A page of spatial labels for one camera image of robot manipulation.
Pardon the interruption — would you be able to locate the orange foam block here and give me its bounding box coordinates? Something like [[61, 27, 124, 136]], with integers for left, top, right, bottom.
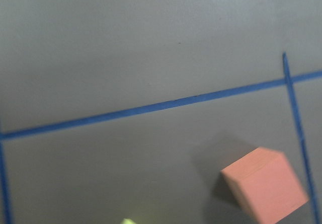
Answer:
[[220, 147, 309, 223]]

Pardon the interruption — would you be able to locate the yellow foam block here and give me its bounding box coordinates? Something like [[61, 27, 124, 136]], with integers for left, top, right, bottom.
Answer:
[[121, 218, 136, 224]]

